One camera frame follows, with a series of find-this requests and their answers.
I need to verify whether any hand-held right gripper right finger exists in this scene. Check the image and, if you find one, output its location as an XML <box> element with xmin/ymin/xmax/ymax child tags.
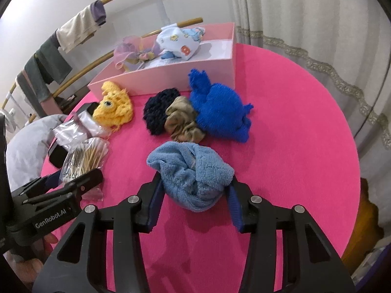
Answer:
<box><xmin>225</xmin><ymin>178</ymin><xmax>356</xmax><ymax>293</ymax></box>

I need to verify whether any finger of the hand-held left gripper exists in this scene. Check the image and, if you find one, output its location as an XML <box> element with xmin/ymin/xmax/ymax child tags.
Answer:
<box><xmin>23</xmin><ymin>168</ymin><xmax>103</xmax><ymax>206</ymax></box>
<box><xmin>11</xmin><ymin>171</ymin><xmax>66</xmax><ymax>198</ymax></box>

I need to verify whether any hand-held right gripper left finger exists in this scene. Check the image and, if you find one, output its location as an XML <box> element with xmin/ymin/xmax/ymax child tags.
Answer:
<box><xmin>32</xmin><ymin>172</ymin><xmax>164</xmax><ymax>293</ymax></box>

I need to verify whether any bag of cotton swabs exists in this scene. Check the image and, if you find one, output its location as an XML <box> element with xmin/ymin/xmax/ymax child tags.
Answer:
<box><xmin>59</xmin><ymin>137</ymin><xmax>110</xmax><ymax>202</ymax></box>

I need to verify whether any black case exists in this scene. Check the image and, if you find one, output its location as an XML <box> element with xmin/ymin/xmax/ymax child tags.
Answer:
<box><xmin>48</xmin><ymin>103</ymin><xmax>99</xmax><ymax>169</ymax></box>

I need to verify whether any clear plastic bag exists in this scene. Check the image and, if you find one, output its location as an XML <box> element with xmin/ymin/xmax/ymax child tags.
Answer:
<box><xmin>53</xmin><ymin>111</ymin><xmax>110</xmax><ymax>147</ymax></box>

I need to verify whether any yellow crochet cloth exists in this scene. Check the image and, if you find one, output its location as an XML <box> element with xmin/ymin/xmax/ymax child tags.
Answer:
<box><xmin>92</xmin><ymin>81</ymin><xmax>134</xmax><ymax>132</ymax></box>

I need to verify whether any olive satin scrunchie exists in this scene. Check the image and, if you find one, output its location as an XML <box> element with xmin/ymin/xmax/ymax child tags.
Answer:
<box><xmin>164</xmin><ymin>95</ymin><xmax>206</xmax><ymax>144</ymax></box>

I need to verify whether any navy crochet scrunchie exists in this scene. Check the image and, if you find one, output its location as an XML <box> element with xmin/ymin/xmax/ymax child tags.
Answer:
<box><xmin>143</xmin><ymin>88</ymin><xmax>181</xmax><ymax>136</ymax></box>

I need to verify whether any royal blue knit cloth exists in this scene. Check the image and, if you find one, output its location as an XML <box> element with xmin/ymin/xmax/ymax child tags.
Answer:
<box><xmin>188</xmin><ymin>69</ymin><xmax>254</xmax><ymax>143</ymax></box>

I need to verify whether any pink cardboard box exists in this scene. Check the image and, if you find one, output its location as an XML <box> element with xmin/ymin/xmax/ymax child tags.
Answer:
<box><xmin>87</xmin><ymin>22</ymin><xmax>236</xmax><ymax>98</ymax></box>

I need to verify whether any person's left hand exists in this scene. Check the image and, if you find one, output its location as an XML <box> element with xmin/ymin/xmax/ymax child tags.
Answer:
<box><xmin>9</xmin><ymin>233</ymin><xmax>59</xmax><ymax>285</ymax></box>

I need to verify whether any grey pillow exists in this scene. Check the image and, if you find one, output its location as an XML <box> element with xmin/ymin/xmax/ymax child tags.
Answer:
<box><xmin>6</xmin><ymin>114</ymin><xmax>69</xmax><ymax>190</ymax></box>

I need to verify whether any small white fan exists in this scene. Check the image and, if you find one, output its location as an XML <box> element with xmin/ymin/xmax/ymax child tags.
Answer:
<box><xmin>0</xmin><ymin>108</ymin><xmax>17</xmax><ymax>134</ymax></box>

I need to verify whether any pink round tablecloth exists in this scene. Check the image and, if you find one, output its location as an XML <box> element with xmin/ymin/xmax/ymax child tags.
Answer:
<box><xmin>41</xmin><ymin>43</ymin><xmax>361</xmax><ymax>293</ymax></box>

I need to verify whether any dark brown furniture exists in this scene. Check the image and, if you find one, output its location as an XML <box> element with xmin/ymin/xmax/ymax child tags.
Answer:
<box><xmin>56</xmin><ymin>85</ymin><xmax>92</xmax><ymax>115</ymax></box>

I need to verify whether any grey and pink garment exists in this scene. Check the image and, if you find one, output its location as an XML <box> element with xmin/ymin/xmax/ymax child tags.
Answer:
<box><xmin>17</xmin><ymin>70</ymin><xmax>59</xmax><ymax>118</ymax></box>

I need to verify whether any dark green garment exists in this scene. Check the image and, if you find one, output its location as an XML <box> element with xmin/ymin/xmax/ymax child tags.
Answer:
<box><xmin>24</xmin><ymin>31</ymin><xmax>73</xmax><ymax>85</ymax></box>

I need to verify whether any mustard yellow cushion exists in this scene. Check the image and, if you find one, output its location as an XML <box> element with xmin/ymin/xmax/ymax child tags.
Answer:
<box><xmin>342</xmin><ymin>177</ymin><xmax>384</xmax><ymax>266</ymax></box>

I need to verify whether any cream garment with purple cuff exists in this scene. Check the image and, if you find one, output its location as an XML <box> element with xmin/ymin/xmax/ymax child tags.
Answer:
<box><xmin>56</xmin><ymin>0</ymin><xmax>107</xmax><ymax>54</ymax></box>

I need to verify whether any white printed baby hat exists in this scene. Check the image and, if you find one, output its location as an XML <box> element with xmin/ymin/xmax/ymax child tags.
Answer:
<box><xmin>156</xmin><ymin>27</ymin><xmax>200</xmax><ymax>62</ymax></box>

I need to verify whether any wooden clothes drying rack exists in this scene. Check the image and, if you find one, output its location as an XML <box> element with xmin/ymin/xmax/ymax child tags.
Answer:
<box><xmin>0</xmin><ymin>0</ymin><xmax>204</xmax><ymax>123</ymax></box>

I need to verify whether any beige lace-trimmed curtain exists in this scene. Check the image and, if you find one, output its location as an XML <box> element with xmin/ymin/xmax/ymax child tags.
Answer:
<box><xmin>228</xmin><ymin>0</ymin><xmax>391</xmax><ymax>190</ymax></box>

